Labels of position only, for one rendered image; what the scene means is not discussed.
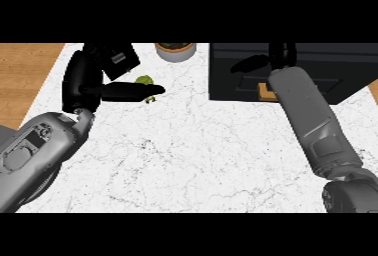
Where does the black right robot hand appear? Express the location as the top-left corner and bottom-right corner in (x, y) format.
(228, 43), (299, 74)

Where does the black box with pale label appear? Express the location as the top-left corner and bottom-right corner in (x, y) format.
(100, 43), (141, 82)

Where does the black drawer cabinet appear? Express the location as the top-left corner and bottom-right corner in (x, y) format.
(208, 43), (378, 106)

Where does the green vegetable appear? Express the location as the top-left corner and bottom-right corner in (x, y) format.
(134, 75), (157, 105)

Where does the grey plant pot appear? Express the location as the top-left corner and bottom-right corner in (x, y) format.
(153, 43), (197, 64)

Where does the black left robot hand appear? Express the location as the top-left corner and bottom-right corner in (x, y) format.
(60, 43), (166, 115)

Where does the tan wooden drawer box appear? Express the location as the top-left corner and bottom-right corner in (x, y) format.
(256, 82), (279, 102)

